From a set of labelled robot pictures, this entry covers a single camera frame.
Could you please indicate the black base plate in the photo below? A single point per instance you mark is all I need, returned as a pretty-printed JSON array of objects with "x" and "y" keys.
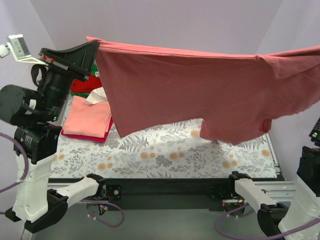
[
  {"x": 111, "y": 192},
  {"x": 221, "y": 192}
]

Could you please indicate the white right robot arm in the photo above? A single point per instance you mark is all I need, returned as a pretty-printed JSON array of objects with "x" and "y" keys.
[{"x": 286, "y": 210}]

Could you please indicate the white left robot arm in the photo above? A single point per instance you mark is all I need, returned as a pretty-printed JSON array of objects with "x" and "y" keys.
[{"x": 33, "y": 113}]

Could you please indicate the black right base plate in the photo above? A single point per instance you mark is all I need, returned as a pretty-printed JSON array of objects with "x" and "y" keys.
[{"x": 221, "y": 192}]

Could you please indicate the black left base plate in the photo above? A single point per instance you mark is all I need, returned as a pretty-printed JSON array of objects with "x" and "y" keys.
[{"x": 111, "y": 192}]

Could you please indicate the green plastic bin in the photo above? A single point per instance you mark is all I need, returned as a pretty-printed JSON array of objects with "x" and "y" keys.
[{"x": 93, "y": 72}]

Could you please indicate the floral patterned table mat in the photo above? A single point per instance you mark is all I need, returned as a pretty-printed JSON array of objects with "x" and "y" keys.
[{"x": 167, "y": 151}]

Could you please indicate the aluminium front frame rail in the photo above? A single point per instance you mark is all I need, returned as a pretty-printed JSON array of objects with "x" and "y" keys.
[{"x": 160, "y": 192}]

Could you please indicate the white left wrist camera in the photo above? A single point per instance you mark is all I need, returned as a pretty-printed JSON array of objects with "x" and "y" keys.
[{"x": 17, "y": 47}]

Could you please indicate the dusty rose t-shirt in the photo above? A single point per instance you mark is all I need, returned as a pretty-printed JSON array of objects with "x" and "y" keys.
[{"x": 237, "y": 96}]

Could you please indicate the crumpled bright red t-shirt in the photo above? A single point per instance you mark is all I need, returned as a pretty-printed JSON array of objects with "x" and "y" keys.
[{"x": 87, "y": 86}]

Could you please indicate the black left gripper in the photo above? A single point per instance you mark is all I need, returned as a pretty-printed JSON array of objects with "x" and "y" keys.
[{"x": 64, "y": 66}]

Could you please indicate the folded salmon pink t-shirt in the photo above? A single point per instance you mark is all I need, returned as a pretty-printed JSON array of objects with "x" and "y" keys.
[{"x": 87, "y": 120}]

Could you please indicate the white crumpled t-shirt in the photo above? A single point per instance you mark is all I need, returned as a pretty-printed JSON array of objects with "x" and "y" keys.
[{"x": 96, "y": 96}]

